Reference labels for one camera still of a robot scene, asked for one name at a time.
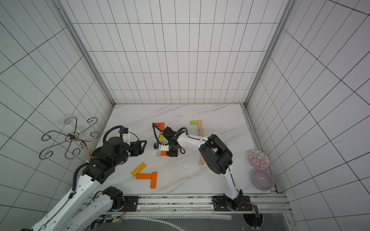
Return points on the long orange block bottom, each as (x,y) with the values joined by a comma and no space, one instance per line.
(154,180)

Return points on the yellow-green block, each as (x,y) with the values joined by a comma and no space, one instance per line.
(161,138)

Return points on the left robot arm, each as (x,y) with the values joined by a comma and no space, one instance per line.
(88,177)

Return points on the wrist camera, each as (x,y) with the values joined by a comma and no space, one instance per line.
(125,134)
(161,147)

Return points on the natural block diagonal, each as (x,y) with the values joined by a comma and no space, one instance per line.
(201,160)
(200,125)

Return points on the patterned red blue plate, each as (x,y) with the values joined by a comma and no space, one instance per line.
(258,159)

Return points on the lilac bowl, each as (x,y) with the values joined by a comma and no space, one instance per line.
(263,180)

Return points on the orange block diagonal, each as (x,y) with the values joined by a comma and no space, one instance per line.
(162,126)

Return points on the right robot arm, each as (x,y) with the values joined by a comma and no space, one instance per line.
(216,155)

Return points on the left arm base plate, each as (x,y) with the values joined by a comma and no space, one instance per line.
(127,204)

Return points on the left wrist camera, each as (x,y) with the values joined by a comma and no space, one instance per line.
(125,134)

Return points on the yellow-orange wooden block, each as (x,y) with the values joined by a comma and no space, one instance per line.
(138,169)

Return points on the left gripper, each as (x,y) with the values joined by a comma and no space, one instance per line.
(140,150)

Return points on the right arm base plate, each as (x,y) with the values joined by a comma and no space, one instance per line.
(225,204)

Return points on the electronics board with wires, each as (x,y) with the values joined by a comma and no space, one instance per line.
(104,219)

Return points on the orange block horizontal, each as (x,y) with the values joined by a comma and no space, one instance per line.
(144,176)

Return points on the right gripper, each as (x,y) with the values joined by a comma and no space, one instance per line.
(167,137)

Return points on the aluminium mounting rail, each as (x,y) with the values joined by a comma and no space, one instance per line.
(197,206)

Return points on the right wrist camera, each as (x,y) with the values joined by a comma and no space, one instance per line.
(161,147)

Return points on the dark oval stand base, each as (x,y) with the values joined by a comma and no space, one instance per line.
(96,152)

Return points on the ornate metal wire stand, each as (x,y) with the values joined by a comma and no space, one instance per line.
(75,136)

